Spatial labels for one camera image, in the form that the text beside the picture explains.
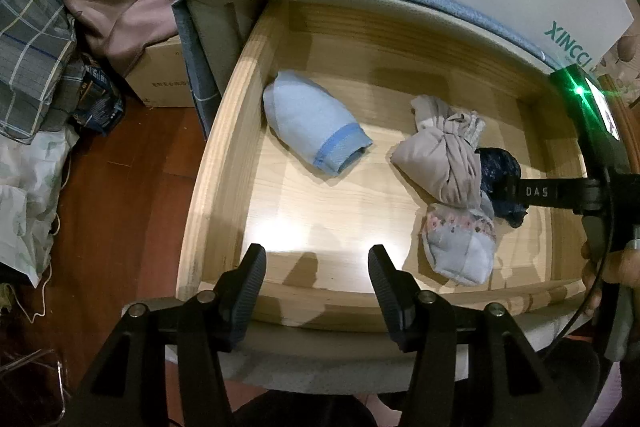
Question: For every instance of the blue packet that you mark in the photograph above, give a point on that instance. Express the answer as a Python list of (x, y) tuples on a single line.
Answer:
[(97, 102)]

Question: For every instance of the light blue lace trimmed sock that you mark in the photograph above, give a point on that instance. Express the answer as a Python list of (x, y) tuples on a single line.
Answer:
[(457, 247)]

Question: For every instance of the person's right hand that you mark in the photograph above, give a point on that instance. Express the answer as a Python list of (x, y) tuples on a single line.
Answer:
[(625, 267)]

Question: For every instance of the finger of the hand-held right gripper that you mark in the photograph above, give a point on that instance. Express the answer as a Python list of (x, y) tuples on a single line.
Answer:
[(545, 193)]

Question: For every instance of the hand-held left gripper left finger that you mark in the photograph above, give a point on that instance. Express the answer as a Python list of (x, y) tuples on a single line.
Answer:
[(247, 292)]

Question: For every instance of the grey plaid blanket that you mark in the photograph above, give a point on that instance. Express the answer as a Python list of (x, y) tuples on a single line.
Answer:
[(30, 32)]

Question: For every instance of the wooden bed frame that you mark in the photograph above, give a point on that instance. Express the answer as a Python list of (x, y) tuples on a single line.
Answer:
[(631, 117)]

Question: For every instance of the brown cardboard box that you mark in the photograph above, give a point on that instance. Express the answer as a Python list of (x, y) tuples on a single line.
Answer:
[(160, 72)]

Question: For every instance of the light blue rolled sock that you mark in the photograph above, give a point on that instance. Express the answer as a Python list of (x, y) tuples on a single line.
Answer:
[(305, 112)]

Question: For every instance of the person's dark trouser leg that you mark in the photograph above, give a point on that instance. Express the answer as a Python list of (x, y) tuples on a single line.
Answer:
[(300, 412)]

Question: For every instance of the beige knotted underwear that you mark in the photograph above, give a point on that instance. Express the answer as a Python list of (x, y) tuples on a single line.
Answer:
[(440, 157)]

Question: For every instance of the white hexagon print underwear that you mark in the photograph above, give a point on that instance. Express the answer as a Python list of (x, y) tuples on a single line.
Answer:
[(430, 109)]

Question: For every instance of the navy floral underwear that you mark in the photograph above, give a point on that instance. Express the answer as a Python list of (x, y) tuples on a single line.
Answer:
[(495, 167)]

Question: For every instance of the grey drawer with wooden inside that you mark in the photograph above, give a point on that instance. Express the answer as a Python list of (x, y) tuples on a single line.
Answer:
[(310, 207)]

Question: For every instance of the white leaf print bag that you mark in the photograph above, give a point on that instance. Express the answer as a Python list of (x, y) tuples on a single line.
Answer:
[(25, 187)]

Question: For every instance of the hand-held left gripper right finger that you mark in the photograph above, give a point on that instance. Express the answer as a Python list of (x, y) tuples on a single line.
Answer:
[(387, 292)]

